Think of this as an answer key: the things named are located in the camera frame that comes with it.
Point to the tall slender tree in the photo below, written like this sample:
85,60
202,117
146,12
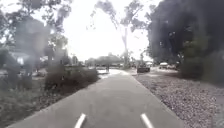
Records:
125,43

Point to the dark vehicle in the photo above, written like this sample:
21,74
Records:
143,69

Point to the grey paved path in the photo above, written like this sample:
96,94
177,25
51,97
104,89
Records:
110,96

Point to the dark bush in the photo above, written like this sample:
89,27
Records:
70,78

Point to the white car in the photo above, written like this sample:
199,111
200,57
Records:
163,65

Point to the robot's own part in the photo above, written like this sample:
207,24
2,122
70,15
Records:
146,120
80,120

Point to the brown mulch ground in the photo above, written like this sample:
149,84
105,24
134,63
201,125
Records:
180,96

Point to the dark group of trees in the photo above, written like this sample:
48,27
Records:
186,33

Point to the rough grass ground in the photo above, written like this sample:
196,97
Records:
20,103

